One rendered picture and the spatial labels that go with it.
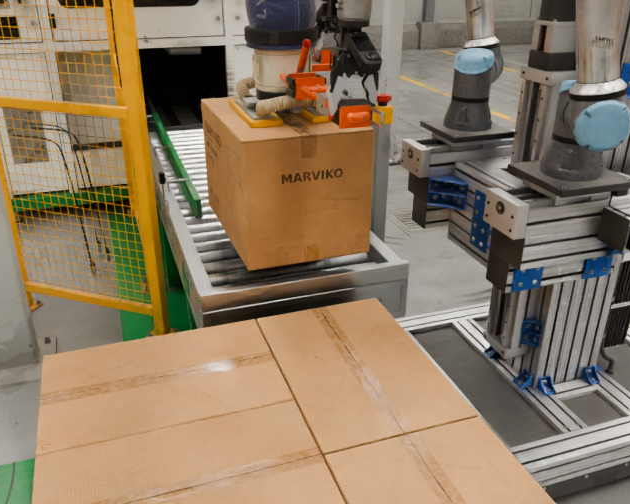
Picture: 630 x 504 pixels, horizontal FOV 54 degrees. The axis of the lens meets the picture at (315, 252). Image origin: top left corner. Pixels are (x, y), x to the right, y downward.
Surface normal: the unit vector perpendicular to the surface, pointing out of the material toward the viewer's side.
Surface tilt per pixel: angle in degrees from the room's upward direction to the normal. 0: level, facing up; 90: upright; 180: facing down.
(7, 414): 0
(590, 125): 98
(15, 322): 90
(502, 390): 0
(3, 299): 90
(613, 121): 98
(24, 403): 0
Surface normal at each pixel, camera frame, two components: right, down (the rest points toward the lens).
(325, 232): 0.34, 0.40
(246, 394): 0.00, -0.90
